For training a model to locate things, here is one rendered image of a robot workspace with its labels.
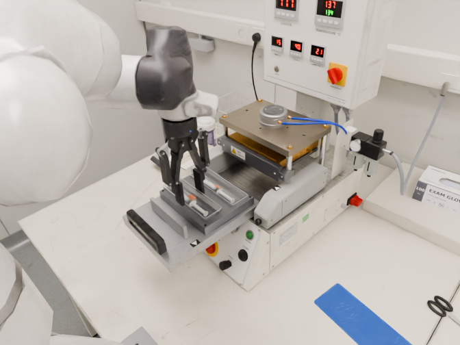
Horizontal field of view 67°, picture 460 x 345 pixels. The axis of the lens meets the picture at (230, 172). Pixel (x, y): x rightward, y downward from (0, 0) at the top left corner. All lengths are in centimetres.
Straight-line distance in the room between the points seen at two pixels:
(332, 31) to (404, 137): 64
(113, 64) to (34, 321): 27
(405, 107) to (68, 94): 128
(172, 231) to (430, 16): 102
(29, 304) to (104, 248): 85
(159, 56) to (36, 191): 42
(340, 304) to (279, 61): 71
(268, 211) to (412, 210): 55
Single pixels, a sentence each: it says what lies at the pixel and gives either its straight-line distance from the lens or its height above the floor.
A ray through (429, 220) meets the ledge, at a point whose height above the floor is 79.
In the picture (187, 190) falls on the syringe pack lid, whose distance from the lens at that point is 92.
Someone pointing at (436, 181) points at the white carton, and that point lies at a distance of 131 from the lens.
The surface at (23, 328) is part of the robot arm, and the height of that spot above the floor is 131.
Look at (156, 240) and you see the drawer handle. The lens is 81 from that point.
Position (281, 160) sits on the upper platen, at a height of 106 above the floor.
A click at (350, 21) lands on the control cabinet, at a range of 95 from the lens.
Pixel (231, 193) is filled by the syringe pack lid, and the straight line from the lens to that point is 91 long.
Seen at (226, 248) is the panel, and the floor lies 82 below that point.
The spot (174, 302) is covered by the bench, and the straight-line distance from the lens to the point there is 102.
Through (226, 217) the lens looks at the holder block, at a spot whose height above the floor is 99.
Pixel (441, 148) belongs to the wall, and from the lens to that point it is 145.
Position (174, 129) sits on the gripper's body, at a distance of 75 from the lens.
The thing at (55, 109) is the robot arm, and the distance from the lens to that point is 26.
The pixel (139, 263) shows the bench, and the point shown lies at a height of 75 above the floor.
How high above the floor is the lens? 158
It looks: 36 degrees down
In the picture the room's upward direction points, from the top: 3 degrees counter-clockwise
